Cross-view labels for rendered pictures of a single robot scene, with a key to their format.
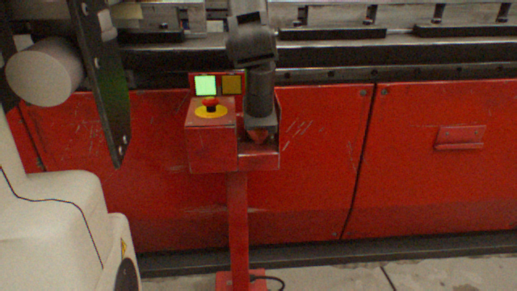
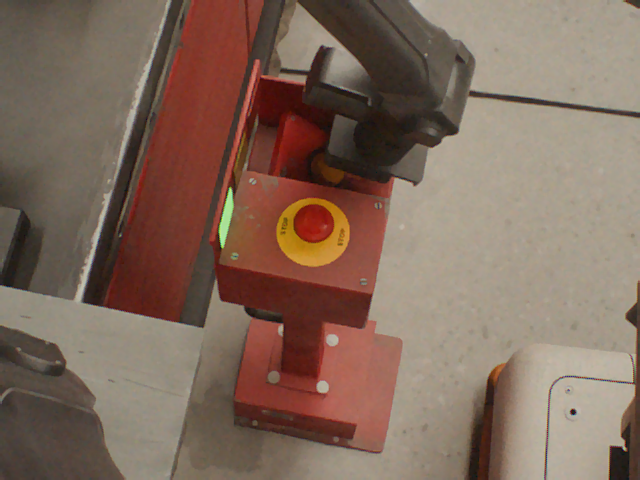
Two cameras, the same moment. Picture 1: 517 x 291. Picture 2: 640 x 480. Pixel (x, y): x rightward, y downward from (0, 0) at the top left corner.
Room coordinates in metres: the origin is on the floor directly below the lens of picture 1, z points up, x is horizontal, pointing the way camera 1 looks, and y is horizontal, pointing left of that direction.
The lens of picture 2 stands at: (0.56, 0.50, 1.79)
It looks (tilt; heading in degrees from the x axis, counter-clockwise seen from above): 68 degrees down; 283
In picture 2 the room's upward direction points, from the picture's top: 4 degrees clockwise
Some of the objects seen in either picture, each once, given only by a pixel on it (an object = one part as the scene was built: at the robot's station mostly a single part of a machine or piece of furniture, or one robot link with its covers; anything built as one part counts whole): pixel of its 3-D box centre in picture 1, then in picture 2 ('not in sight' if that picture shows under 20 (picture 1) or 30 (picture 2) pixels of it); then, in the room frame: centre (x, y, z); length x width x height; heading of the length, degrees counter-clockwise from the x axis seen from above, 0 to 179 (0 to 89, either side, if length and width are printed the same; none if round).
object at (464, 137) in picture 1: (460, 137); not in sight; (0.89, -0.63, 0.59); 0.15 x 0.02 x 0.07; 95
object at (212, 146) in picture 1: (233, 120); (311, 199); (0.67, 0.06, 0.75); 0.20 x 0.16 x 0.18; 95
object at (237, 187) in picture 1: (238, 234); (306, 306); (0.67, 0.06, 0.39); 0.05 x 0.05 x 0.54; 5
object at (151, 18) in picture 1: (135, 18); not in sight; (0.97, 0.35, 0.92); 0.39 x 0.06 x 0.10; 95
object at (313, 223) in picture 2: (211, 106); (313, 227); (0.65, 0.11, 0.79); 0.04 x 0.04 x 0.04
